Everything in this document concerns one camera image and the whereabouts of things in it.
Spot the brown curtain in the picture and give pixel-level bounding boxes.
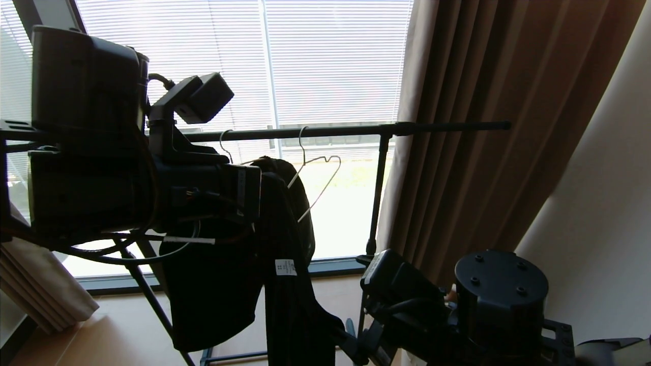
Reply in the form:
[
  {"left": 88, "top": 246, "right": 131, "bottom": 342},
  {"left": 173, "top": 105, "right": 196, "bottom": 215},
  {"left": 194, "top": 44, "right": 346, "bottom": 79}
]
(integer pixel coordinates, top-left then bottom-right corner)
[
  {"left": 375, "top": 0, "right": 647, "bottom": 291},
  {"left": 0, "top": 203, "right": 100, "bottom": 334}
]

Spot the pink clothes hanger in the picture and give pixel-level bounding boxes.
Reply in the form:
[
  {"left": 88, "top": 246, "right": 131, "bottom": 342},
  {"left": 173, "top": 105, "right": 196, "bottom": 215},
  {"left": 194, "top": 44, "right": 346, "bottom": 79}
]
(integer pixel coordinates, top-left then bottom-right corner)
[
  {"left": 218, "top": 129, "right": 266, "bottom": 167},
  {"left": 287, "top": 126, "right": 343, "bottom": 225}
]

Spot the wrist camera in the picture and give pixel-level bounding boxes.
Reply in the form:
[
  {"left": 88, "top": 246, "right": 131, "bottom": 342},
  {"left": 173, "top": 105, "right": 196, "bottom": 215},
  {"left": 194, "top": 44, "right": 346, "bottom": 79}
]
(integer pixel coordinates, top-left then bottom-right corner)
[
  {"left": 360, "top": 248, "right": 451, "bottom": 317},
  {"left": 147, "top": 72, "right": 236, "bottom": 166}
]

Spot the black clothes rack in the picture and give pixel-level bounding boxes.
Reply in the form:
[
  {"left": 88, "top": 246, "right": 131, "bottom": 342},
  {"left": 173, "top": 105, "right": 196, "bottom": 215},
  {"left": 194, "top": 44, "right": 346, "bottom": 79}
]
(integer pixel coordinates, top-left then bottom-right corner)
[{"left": 0, "top": 120, "right": 512, "bottom": 366}]

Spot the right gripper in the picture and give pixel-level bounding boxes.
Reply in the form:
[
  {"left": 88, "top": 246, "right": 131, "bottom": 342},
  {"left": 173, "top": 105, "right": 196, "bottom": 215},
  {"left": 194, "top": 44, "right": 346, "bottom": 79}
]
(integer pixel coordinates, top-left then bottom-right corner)
[{"left": 363, "top": 299, "right": 458, "bottom": 366}]

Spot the black garment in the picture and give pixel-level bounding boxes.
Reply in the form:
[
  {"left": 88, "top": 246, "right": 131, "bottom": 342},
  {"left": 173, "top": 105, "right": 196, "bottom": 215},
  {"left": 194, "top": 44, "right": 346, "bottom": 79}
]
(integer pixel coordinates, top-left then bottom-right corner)
[
  {"left": 256, "top": 170, "right": 347, "bottom": 366},
  {"left": 159, "top": 156, "right": 316, "bottom": 353}
]

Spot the black cable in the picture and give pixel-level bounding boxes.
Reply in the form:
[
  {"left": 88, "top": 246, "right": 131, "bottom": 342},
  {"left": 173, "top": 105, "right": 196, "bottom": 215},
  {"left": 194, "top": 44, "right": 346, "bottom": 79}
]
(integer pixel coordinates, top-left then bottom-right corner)
[{"left": 50, "top": 216, "right": 256, "bottom": 266}]

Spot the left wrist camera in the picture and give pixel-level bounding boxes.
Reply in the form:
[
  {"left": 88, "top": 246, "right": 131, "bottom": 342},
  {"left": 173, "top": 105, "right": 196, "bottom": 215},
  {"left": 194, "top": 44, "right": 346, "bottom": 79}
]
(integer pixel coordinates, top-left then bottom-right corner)
[{"left": 147, "top": 72, "right": 236, "bottom": 166}]

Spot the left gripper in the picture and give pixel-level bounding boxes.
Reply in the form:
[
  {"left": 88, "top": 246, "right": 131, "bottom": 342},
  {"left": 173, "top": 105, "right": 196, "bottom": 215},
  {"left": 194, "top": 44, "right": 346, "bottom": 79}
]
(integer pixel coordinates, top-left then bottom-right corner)
[{"left": 153, "top": 151, "right": 263, "bottom": 227}]

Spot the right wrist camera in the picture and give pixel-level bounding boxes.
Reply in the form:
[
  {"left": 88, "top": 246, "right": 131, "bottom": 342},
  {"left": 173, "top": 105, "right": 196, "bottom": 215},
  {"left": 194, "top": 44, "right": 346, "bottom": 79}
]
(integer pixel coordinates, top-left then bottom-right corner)
[{"left": 360, "top": 248, "right": 451, "bottom": 317}]

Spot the window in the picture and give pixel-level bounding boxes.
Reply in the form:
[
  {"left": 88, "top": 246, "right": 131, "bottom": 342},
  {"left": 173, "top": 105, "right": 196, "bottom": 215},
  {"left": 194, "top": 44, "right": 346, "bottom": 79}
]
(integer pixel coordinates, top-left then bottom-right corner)
[{"left": 0, "top": 0, "right": 416, "bottom": 296}]

